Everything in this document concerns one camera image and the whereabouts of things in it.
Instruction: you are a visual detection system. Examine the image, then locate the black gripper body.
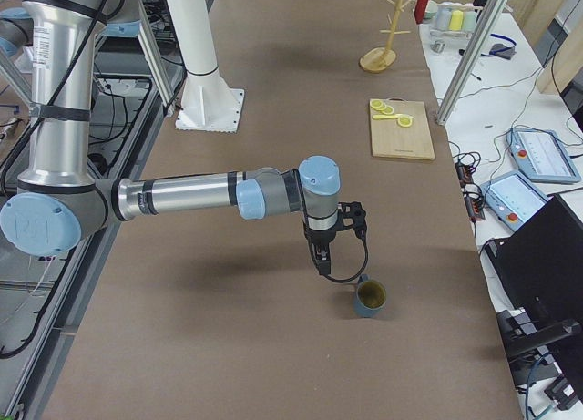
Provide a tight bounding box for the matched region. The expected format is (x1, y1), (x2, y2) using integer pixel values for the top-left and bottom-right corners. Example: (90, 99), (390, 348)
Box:
(303, 223), (341, 258)

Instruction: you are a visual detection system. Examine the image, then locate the dark blue mug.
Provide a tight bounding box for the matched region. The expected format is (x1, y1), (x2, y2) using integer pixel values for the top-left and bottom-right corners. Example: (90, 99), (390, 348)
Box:
(353, 274), (387, 318)

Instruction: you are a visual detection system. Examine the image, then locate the wooden cup rack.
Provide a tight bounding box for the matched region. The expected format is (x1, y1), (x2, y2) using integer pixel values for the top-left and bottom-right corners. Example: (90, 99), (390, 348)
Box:
(358, 0), (413, 73)

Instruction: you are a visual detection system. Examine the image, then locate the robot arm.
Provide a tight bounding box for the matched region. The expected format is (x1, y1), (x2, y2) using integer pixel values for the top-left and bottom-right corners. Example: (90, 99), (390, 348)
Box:
(0, 7), (34, 57)
(1, 0), (342, 277)

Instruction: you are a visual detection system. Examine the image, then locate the yellow cup on rack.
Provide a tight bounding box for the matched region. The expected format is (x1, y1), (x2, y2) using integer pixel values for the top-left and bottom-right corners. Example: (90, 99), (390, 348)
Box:
(448, 9), (464, 32)

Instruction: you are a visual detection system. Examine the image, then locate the light blue cup on rack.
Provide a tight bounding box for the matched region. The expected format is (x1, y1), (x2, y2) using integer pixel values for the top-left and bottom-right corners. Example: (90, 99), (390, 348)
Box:
(461, 10), (477, 33)

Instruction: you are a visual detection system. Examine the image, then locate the wooden cutting board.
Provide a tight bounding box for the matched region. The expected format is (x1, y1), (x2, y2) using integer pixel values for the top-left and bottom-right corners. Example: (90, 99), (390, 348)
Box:
(369, 98), (435, 160)

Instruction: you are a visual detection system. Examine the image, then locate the yellow plastic knife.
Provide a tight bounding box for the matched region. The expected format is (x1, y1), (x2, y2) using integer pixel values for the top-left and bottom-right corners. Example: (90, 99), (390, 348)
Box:
(372, 114), (404, 120)

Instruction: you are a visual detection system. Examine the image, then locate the lemon slice by knife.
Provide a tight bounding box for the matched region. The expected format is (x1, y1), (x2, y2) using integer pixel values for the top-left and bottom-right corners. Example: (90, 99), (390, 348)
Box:
(397, 114), (414, 128)

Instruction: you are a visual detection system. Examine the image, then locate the black power strip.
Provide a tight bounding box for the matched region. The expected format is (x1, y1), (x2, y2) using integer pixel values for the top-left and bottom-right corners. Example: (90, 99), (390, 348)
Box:
(455, 161), (485, 223)

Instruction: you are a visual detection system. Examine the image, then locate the near teach pendant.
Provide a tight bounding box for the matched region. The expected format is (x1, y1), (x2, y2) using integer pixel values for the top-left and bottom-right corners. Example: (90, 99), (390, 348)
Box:
(480, 171), (549, 231)

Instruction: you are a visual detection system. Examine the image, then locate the teach pendant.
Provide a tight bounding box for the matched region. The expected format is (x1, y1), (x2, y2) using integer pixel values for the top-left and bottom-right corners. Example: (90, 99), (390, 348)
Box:
(480, 171), (549, 231)
(506, 128), (581, 184)

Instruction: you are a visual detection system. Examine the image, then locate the black monitor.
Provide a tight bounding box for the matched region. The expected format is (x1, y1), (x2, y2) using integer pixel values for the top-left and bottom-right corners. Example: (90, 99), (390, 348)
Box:
(486, 196), (582, 397)

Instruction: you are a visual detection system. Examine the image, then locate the far teach pendant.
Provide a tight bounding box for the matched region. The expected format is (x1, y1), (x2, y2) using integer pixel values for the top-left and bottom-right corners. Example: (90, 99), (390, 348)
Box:
(506, 128), (581, 184)

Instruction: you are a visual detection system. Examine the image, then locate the red thermos bottle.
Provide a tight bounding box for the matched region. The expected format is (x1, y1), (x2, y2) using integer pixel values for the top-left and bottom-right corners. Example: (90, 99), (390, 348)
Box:
(414, 0), (429, 25)

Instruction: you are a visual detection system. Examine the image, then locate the camera cable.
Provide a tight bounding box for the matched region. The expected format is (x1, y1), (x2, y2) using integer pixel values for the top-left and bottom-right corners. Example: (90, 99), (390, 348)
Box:
(325, 235), (369, 283)

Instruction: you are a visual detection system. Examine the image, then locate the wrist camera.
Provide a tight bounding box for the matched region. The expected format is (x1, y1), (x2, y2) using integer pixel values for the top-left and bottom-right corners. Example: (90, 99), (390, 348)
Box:
(338, 201), (367, 241)

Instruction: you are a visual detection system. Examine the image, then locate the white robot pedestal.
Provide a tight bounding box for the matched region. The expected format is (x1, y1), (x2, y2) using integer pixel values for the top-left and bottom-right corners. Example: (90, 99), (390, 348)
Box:
(167, 0), (245, 133)

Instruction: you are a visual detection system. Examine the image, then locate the blue lanyard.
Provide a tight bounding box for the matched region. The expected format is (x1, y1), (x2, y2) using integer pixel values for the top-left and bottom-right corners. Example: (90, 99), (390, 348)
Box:
(488, 31), (518, 58)

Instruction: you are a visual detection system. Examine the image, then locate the aluminium frame post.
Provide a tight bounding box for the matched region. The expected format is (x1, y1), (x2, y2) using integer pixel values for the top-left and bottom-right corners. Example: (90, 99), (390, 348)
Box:
(435, 0), (508, 126)

